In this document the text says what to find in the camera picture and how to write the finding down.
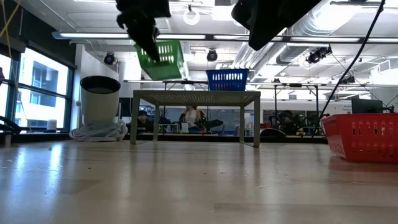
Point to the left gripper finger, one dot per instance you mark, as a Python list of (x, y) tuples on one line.
[(144, 37)]

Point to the green plastic basket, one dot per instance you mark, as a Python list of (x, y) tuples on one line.
[(169, 68)]

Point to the blue plastic basket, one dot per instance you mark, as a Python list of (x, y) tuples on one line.
[(227, 81)]

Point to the black background robot arm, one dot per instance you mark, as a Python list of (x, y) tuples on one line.
[(214, 124)]

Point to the black overhead light bar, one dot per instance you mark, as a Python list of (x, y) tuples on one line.
[(210, 37)]

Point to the white cylindrical cup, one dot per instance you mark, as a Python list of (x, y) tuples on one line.
[(99, 102)]

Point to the green perforated metal shelf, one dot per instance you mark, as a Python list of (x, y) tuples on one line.
[(199, 98)]

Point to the person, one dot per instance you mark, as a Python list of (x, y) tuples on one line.
[(192, 118), (287, 121), (143, 121)]

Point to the clear crumpled plastic wrap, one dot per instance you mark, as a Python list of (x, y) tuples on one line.
[(99, 133)]

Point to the large glass window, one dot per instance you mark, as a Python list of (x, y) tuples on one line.
[(43, 77)]

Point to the red plastic basket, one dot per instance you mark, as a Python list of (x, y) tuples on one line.
[(342, 121)]

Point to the small white container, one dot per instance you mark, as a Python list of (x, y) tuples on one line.
[(52, 125)]

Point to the black computer monitor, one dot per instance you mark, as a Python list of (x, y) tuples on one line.
[(367, 105)]

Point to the black ceiling dome camera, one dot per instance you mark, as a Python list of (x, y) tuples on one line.
[(109, 59), (212, 56)]

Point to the silver ventilation duct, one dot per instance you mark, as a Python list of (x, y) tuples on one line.
[(298, 49)]

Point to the black ceiling camera rig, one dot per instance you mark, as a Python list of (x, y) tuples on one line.
[(317, 56)]

